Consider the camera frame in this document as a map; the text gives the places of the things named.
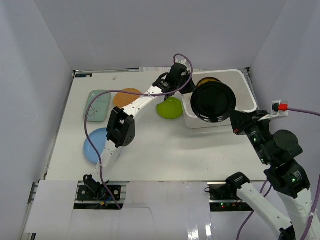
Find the white plastic bin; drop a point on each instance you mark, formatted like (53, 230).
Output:
(233, 78)

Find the orange woven round plate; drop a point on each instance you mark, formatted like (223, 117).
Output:
(122, 99)

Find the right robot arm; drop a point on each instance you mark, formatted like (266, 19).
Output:
(285, 175)

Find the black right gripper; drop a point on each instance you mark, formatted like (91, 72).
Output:
(238, 119)

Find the yellow patterned plate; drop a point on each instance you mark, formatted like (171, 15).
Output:
(207, 80)

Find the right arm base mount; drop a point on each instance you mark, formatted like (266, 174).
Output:
(221, 200)

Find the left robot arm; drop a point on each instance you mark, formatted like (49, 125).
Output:
(121, 127)

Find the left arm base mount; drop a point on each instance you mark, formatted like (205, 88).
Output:
(86, 199)

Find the celadon rectangular plate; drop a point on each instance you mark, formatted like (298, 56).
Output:
(99, 108)

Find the green round plate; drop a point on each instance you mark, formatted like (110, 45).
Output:
(170, 109)

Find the black round plate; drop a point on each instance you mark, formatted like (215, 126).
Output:
(212, 100)

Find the blue label sticker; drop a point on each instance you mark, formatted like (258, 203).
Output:
(83, 75)

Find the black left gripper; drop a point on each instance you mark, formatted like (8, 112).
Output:
(188, 88)

